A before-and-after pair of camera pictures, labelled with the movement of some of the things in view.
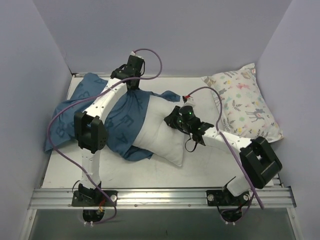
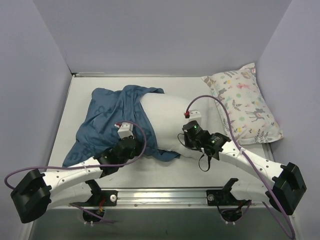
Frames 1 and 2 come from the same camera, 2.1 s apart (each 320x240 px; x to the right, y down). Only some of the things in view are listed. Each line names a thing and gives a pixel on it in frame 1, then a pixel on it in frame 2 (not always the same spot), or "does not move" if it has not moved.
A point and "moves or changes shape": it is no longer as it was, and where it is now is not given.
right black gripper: [171, 119] -> [189, 127]
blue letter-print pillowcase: [121, 121] moves or changes shape
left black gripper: [133, 83] -> [133, 143]
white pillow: [154, 136] moves or changes shape
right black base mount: [224, 198] does not move
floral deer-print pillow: [247, 111] does not move
